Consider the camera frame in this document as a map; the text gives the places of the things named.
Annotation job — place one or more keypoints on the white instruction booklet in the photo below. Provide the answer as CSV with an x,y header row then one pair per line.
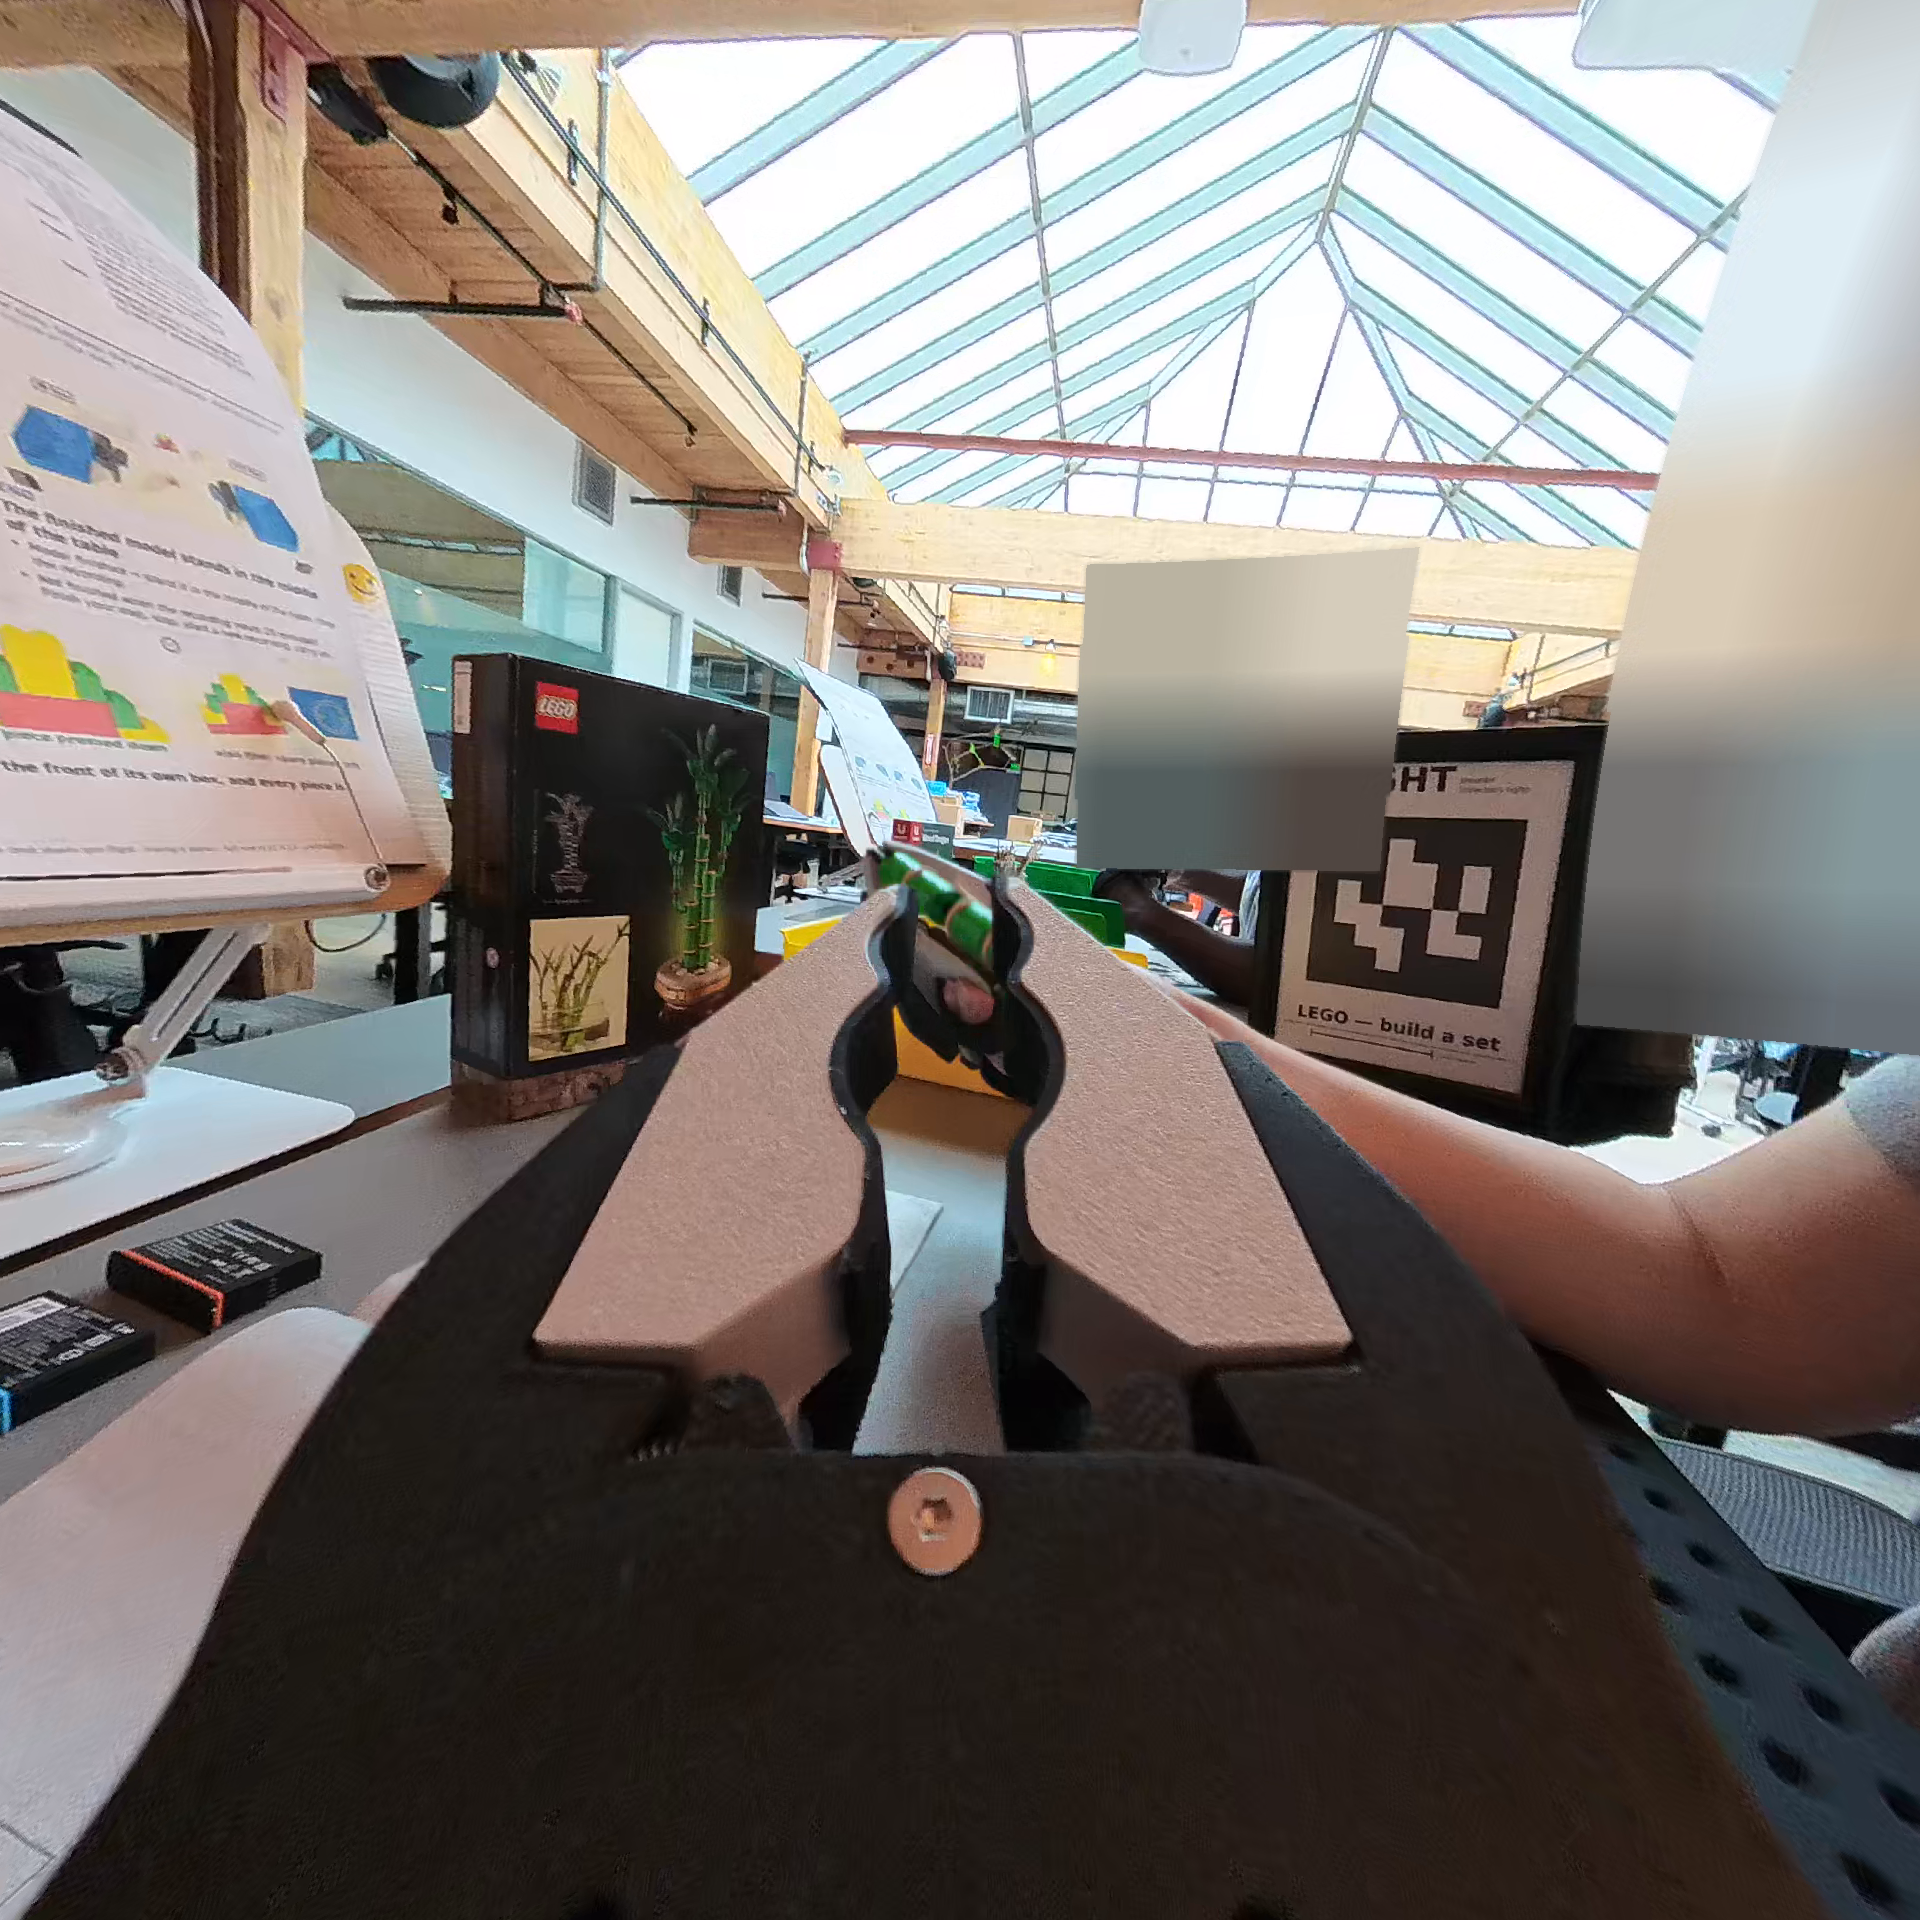
x,y
119,1503

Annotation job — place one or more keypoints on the orange-edged black battery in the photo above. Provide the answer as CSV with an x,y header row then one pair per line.
x,y
209,1274

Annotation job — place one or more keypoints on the black framed marker sign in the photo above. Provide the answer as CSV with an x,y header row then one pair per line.
x,y
1428,900

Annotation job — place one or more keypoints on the black track spotlight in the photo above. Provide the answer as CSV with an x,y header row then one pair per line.
x,y
433,85

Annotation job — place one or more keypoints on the green toy bamboo stem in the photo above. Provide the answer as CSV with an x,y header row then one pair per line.
x,y
946,900

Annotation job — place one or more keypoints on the printed instruction sheet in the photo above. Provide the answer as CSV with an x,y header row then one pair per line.
x,y
152,526

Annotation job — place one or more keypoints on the small dark toy box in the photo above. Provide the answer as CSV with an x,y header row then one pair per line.
x,y
914,836

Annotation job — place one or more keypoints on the white background document stand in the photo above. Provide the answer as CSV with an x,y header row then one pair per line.
x,y
871,751

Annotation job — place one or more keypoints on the person's right forearm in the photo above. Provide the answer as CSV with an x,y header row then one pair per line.
x,y
1653,1244

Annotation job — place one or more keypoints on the blue-edged black battery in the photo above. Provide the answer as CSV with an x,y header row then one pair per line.
x,y
69,1358

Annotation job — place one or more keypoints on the green storage bin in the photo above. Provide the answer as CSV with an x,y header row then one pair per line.
x,y
1071,885

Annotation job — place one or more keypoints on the black toy set box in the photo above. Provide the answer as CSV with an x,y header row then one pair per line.
x,y
600,840

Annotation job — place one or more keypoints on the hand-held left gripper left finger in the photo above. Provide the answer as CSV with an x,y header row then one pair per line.
x,y
722,1169

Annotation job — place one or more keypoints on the black perforated armrest pad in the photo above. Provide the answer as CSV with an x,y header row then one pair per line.
x,y
1803,1771

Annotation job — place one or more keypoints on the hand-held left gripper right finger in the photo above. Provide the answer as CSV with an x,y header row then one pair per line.
x,y
1170,1169

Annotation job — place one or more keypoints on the shallow yellow storage bin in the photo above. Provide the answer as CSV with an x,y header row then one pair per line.
x,y
809,938

